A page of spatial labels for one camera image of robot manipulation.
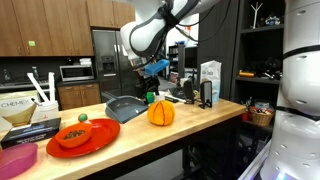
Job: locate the stainless steel refrigerator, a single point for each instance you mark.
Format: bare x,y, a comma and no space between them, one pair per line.
106,73

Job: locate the wooden upper cabinets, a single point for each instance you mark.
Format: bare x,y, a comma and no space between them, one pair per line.
60,26

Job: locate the wooden lower cabinet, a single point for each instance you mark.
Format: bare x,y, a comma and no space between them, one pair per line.
78,95

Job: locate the green bowl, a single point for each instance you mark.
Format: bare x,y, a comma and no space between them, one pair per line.
150,98

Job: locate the white Chemex box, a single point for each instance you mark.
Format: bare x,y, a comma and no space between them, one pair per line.
16,100

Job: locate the orange bowl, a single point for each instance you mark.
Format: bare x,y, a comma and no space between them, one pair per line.
73,135

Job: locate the silver microwave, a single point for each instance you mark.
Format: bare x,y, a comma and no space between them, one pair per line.
76,73

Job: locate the small green ball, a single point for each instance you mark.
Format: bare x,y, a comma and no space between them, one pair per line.
82,117

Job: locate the flat black box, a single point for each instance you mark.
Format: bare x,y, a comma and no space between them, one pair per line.
30,131

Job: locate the white branch stand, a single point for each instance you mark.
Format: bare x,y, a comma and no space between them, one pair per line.
256,11

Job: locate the red plate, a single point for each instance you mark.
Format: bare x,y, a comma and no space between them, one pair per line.
103,133

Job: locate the orange item on shelf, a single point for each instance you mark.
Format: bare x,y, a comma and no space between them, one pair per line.
246,74

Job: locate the white and blue paper bag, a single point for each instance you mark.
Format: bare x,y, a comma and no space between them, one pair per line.
211,75

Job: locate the white labelled cup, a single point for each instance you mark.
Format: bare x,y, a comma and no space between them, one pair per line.
161,97

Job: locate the orange plush basketball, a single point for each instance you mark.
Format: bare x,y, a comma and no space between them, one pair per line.
161,113

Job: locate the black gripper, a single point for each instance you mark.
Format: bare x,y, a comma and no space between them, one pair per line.
150,83

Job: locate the black device on stand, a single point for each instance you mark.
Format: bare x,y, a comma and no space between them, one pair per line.
205,94

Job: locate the wicker basket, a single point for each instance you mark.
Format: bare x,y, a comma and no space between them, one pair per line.
261,118

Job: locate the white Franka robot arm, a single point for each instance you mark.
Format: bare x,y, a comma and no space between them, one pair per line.
296,100

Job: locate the grey dust pan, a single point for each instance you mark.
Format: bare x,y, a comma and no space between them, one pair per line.
126,108

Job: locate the white utensil container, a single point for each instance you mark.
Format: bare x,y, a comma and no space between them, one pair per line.
45,108

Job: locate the black electronics box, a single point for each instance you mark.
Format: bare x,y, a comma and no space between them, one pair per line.
188,90

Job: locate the pink bowl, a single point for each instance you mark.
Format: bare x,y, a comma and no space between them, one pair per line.
16,160

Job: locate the green sticky note on cabinet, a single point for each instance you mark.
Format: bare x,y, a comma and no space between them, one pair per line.
31,43

